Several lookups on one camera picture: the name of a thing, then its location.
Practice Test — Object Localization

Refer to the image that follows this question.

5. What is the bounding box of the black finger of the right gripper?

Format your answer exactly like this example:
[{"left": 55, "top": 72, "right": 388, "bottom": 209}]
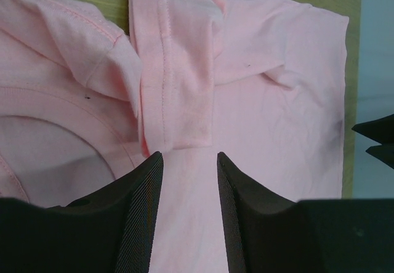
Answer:
[
  {"left": 352, "top": 115, "right": 394, "bottom": 144},
  {"left": 366, "top": 145, "right": 394, "bottom": 167}
]

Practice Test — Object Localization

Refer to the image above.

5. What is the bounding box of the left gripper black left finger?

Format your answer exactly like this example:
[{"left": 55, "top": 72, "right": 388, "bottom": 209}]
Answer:
[{"left": 1, "top": 152, "right": 163, "bottom": 272}]

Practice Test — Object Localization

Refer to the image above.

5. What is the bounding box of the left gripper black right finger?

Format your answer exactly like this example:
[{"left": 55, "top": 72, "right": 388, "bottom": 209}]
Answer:
[{"left": 217, "top": 153, "right": 393, "bottom": 272}]

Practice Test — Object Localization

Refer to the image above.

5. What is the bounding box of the pink t shirt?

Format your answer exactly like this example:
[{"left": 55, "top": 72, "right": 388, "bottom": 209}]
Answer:
[{"left": 1, "top": 0, "right": 348, "bottom": 272}]

